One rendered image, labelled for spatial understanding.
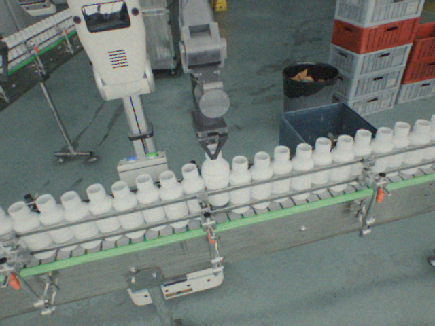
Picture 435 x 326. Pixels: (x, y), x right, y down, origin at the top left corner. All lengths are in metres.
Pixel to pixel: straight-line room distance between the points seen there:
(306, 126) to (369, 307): 1.02
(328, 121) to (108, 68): 0.99
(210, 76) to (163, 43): 3.81
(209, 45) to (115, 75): 0.67
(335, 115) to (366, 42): 1.58
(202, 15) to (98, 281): 0.72
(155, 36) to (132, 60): 3.18
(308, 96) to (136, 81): 1.62
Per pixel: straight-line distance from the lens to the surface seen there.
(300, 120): 1.45
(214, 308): 1.82
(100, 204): 0.78
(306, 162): 0.81
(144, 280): 0.95
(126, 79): 1.22
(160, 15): 4.28
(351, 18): 3.08
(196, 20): 0.61
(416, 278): 2.12
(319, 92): 2.55
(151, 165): 0.88
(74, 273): 0.92
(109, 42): 1.18
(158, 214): 0.80
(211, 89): 0.55
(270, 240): 0.94
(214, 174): 0.73
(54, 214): 0.81
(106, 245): 0.86
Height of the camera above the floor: 1.63
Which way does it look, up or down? 38 degrees down
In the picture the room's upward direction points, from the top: 6 degrees counter-clockwise
